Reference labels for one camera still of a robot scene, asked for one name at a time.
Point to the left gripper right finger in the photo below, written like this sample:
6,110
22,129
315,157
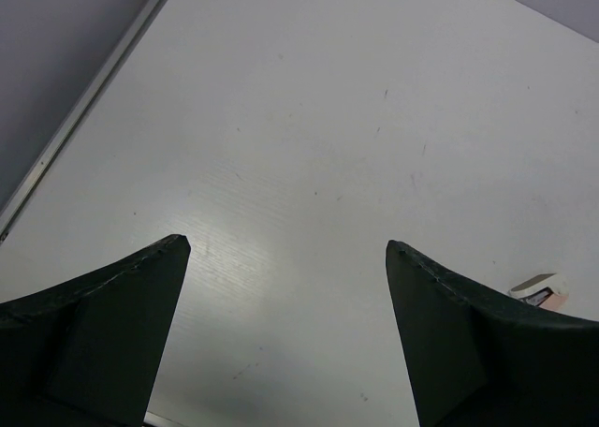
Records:
476,357

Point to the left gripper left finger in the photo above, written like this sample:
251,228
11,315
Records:
87,352

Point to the aluminium table edge rail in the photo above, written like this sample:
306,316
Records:
57,57

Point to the pink stapler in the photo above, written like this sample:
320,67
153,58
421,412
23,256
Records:
548,291

